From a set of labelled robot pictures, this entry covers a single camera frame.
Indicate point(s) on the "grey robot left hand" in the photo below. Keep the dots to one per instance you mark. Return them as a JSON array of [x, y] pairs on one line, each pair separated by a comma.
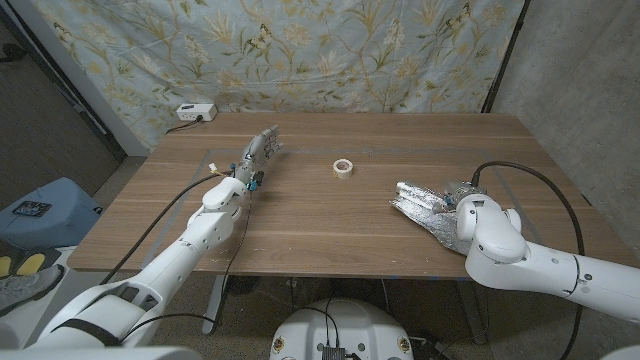
[[255, 160]]

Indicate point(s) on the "aluminum foil sheet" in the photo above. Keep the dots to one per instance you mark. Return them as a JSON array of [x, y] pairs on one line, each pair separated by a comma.
[[420, 210]]

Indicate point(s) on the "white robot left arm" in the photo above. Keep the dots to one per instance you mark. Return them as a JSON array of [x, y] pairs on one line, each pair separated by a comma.
[[175, 260]]

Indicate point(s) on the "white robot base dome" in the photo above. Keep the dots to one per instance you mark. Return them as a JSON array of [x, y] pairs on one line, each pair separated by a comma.
[[350, 325]]

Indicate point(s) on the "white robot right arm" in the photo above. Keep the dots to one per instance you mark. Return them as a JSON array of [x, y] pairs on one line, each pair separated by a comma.
[[500, 250]]

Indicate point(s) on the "white tape roll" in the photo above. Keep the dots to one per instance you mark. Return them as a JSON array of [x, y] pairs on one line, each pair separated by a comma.
[[343, 174]]

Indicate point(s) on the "white power strip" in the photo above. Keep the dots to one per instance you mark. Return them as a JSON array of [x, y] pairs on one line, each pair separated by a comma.
[[196, 112]]

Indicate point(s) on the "floral backdrop cloth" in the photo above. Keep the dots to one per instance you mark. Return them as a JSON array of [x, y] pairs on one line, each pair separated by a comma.
[[300, 60]]

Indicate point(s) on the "grey table leg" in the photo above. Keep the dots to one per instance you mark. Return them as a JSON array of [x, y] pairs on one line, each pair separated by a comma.
[[215, 300], [472, 315]]

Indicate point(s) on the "small black base device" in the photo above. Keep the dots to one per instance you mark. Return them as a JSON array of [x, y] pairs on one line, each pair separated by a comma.
[[332, 354]]

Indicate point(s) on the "black printed marker card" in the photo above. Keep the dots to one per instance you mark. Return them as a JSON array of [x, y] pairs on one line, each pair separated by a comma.
[[31, 208]]

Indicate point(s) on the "black shoe yellow insole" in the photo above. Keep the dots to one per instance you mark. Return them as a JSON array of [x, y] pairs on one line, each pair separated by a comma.
[[4, 266], [31, 262]]

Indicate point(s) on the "grey sneaker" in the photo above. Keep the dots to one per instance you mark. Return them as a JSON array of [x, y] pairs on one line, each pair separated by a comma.
[[25, 289]]

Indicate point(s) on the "black backdrop stand pole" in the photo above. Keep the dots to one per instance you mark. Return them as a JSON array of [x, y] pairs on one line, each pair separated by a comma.
[[502, 65]]

